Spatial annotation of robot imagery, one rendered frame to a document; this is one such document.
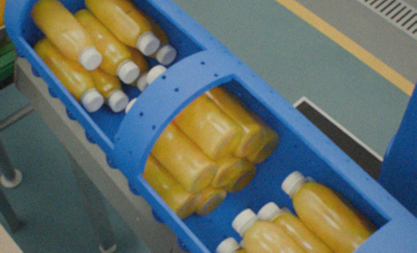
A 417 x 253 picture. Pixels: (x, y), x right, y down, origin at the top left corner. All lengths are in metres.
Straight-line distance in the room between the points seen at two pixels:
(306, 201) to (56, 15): 0.60
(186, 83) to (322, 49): 1.79
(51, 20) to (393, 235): 0.76
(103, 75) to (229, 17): 1.60
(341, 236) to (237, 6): 2.01
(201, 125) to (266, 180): 0.23
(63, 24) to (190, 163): 0.40
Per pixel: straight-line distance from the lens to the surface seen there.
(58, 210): 2.34
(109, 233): 2.12
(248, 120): 1.08
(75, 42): 1.23
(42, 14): 1.30
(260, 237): 0.98
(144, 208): 1.24
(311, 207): 1.01
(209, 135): 1.02
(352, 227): 0.99
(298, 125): 0.99
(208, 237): 1.14
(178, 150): 1.05
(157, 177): 1.09
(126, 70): 1.23
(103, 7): 1.28
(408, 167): 1.59
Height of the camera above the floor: 2.01
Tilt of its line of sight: 54 degrees down
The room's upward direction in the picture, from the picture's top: 1 degrees counter-clockwise
